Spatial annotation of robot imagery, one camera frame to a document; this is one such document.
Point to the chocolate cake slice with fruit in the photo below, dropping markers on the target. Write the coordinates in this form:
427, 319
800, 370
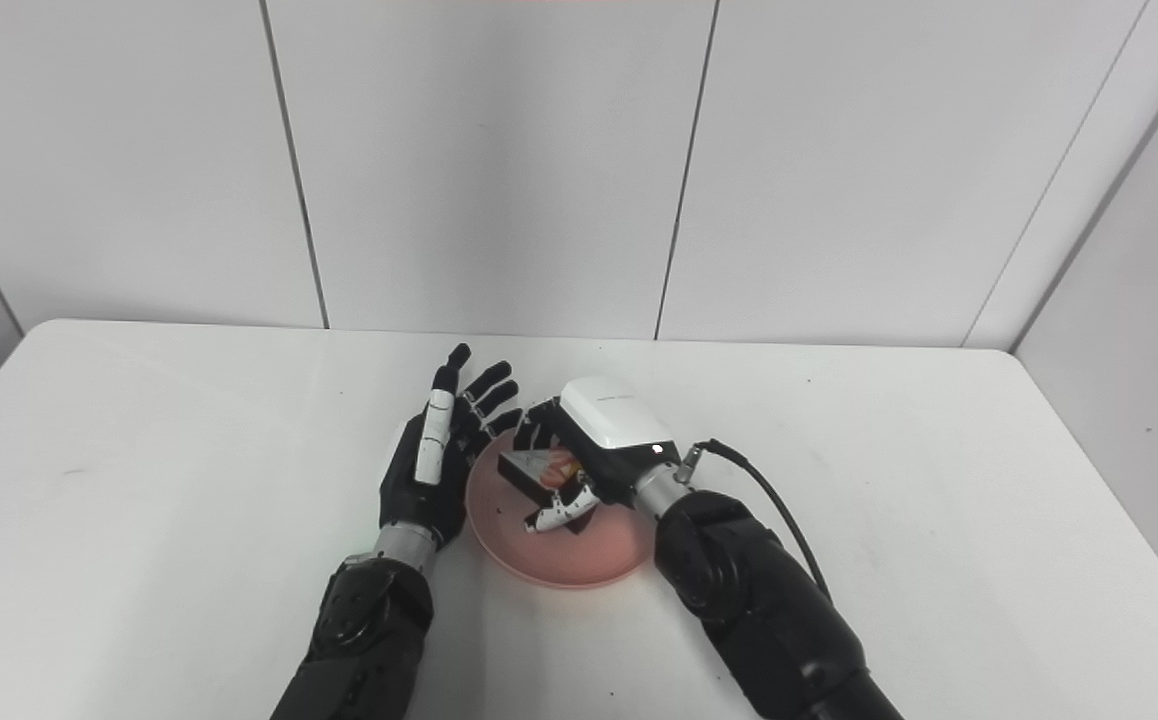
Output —
524, 468

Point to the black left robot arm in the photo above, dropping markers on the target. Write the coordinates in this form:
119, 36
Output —
369, 630

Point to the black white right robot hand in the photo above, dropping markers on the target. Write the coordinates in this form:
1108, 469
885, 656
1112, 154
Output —
614, 420

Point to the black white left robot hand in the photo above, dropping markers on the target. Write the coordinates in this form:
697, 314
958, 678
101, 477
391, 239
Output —
419, 500

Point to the pink round plate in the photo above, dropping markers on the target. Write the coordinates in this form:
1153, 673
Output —
579, 560

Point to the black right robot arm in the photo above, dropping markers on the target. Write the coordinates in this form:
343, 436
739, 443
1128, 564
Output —
759, 610

